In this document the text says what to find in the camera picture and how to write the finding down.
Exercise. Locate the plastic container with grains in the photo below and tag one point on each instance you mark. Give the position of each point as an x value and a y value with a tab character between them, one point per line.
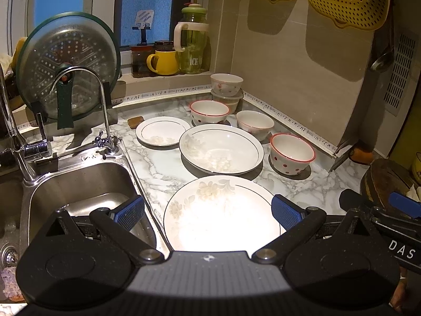
231	102

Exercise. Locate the wooden cutting board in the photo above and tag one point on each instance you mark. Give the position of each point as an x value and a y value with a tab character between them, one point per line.
382	178

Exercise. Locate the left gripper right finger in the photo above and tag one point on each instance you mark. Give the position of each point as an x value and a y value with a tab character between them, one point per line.
300	225

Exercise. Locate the large floral plate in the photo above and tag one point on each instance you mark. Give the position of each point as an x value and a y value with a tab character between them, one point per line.
220	213

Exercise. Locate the dark glass jar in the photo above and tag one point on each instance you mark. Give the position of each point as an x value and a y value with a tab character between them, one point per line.
139	54

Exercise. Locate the green glass pitcher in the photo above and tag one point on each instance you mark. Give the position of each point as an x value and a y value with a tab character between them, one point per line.
190	38

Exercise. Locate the chrome gooseneck faucet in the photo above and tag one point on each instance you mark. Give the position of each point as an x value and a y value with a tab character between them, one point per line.
106	142

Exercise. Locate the music note edge tape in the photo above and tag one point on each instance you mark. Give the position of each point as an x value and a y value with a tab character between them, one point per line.
24	117

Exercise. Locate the suction hook on window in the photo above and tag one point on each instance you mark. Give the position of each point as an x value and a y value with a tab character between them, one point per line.
143	22

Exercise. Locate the small white rimmed plate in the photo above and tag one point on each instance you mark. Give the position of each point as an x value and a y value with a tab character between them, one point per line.
161	131

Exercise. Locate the white heart bowl on container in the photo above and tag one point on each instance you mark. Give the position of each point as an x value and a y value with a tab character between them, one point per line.
226	84

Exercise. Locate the yellow mug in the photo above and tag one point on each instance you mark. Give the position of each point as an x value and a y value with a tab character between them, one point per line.
163	63

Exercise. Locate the white vent grille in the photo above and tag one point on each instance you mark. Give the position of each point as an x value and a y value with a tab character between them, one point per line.
400	74

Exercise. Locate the white tulip bowl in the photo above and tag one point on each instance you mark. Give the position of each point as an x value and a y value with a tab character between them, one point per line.
255	123

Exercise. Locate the orange fruit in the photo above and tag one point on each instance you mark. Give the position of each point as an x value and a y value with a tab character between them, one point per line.
361	156

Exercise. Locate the red dotted bowl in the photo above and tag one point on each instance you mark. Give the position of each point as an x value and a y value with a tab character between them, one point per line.
290	154

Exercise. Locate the red rimmed bowl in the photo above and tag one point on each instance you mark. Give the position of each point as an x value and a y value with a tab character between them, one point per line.
208	112

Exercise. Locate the large deep white plate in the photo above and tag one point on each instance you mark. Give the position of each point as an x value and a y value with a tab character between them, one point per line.
221	149

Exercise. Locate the chrome main tap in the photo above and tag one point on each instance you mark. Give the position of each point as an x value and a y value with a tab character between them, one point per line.
24	153

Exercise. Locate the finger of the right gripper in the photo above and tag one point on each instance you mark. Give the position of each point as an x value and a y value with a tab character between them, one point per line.
405	205

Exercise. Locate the hanging metal ladle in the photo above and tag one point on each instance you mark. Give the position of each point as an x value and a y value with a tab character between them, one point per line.
387	57

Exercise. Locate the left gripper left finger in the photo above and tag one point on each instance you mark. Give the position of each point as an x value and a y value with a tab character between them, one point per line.
115	225

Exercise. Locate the stainless steel sink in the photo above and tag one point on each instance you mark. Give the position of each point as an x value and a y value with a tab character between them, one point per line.
78	188

